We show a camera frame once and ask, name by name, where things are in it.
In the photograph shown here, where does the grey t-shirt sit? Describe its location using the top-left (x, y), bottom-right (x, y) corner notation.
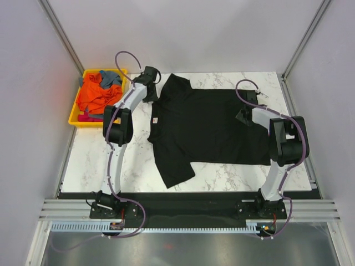
top-left (79, 70), bottom-right (123, 91)

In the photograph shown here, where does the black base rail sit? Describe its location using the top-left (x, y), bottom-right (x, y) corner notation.
top-left (89, 190), bottom-right (288, 228)

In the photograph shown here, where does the black t-shirt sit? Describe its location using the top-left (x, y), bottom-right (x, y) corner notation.
top-left (148, 74), bottom-right (271, 188)

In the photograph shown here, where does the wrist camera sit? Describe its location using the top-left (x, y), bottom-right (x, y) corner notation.
top-left (239, 90), bottom-right (269, 106)
top-left (143, 66), bottom-right (161, 84)

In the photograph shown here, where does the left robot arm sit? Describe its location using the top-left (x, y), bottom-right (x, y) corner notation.
top-left (100, 78), bottom-right (158, 196)

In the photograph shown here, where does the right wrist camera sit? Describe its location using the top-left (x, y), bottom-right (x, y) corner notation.
top-left (239, 90), bottom-right (269, 106)

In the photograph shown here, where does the pink t-shirt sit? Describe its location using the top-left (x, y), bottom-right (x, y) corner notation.
top-left (77, 111), bottom-right (103, 122)

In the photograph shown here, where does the left aluminium frame post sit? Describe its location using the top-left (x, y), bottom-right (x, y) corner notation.
top-left (38, 0), bottom-right (85, 75)

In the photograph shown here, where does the white slotted cable duct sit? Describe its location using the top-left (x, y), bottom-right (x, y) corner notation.
top-left (50, 220), bottom-right (273, 233)

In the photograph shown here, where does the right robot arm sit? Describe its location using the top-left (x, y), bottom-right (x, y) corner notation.
top-left (236, 106), bottom-right (310, 218)

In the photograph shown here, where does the orange t-shirt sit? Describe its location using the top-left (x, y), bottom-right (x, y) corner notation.
top-left (75, 82), bottom-right (123, 115)

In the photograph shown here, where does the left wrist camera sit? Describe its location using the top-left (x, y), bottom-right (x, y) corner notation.
top-left (143, 66), bottom-right (161, 84)

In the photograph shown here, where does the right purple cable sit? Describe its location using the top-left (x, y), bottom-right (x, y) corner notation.
top-left (235, 79), bottom-right (309, 241)

